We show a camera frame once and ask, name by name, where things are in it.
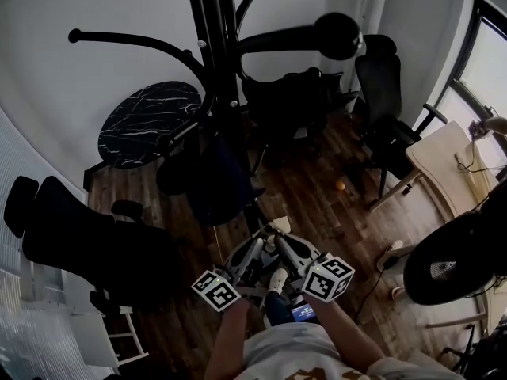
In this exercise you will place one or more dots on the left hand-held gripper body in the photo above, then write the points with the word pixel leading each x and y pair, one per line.
pixel 216 291

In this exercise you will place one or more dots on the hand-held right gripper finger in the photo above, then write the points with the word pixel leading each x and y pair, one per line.
pixel 288 255

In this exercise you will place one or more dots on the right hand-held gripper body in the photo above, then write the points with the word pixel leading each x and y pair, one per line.
pixel 326 279

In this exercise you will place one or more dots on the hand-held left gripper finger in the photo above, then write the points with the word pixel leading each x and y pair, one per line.
pixel 255 251

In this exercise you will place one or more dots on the black metal coat rack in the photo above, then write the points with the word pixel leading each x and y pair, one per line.
pixel 214 54

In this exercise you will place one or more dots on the person's right forearm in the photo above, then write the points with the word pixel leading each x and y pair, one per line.
pixel 348 339

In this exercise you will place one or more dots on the person's left forearm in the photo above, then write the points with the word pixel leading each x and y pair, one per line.
pixel 227 343

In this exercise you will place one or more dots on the person's white shoe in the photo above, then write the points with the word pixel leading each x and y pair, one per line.
pixel 278 280

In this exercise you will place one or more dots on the small beige cup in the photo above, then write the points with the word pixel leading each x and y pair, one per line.
pixel 282 224

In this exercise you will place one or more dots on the small device blue screen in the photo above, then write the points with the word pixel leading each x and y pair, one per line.
pixel 303 313

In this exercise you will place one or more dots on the person's blue jeans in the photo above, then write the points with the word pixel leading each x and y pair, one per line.
pixel 277 307

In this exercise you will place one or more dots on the white power strip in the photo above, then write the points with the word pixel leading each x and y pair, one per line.
pixel 390 257

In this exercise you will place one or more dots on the white slipper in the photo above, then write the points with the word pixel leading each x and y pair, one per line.
pixel 398 292

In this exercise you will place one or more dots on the dark navy hanging bag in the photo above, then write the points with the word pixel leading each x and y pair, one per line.
pixel 218 184

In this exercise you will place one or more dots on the person's white printed shirt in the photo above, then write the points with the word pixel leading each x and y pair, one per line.
pixel 293 350

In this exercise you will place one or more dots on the orange fruit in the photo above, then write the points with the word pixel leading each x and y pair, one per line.
pixel 340 185

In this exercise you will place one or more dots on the black mesh chair back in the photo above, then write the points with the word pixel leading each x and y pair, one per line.
pixel 420 251

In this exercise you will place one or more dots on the light wooden side table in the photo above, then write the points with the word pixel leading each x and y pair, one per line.
pixel 455 321

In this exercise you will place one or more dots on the black leather office chair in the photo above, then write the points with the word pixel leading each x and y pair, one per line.
pixel 285 109

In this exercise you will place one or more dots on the black reclined office chair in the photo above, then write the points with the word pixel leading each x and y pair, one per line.
pixel 71 232

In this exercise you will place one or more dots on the light wooden desk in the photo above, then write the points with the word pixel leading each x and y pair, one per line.
pixel 435 160

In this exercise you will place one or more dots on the round black marble table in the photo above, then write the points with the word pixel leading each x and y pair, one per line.
pixel 138 125

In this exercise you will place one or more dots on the black equipment stand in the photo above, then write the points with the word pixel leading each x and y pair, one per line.
pixel 491 354

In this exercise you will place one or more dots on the white window blinds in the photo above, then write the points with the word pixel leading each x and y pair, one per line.
pixel 39 350

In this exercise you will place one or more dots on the black mesh headrest office chair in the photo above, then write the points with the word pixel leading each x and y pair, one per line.
pixel 378 81

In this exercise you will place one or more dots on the black framed window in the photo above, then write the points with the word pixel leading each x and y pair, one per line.
pixel 491 54

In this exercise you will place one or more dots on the white metal shelf frame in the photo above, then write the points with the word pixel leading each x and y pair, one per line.
pixel 91 331

